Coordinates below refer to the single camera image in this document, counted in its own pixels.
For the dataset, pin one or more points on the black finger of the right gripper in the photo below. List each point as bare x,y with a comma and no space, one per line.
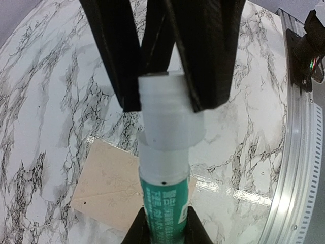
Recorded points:
113,28
206,36

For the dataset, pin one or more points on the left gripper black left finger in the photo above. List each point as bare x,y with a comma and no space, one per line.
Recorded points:
138,232

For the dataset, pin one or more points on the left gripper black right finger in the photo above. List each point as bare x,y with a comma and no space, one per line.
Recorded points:
194,231

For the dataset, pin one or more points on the small green white sticker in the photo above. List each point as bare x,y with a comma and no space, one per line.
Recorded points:
164,178

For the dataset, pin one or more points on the white glue stick cap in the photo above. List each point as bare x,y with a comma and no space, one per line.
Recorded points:
169,120

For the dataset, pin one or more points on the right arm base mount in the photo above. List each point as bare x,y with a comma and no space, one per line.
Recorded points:
305,53

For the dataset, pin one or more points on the aluminium front rail frame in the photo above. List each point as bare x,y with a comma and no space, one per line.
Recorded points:
297,210

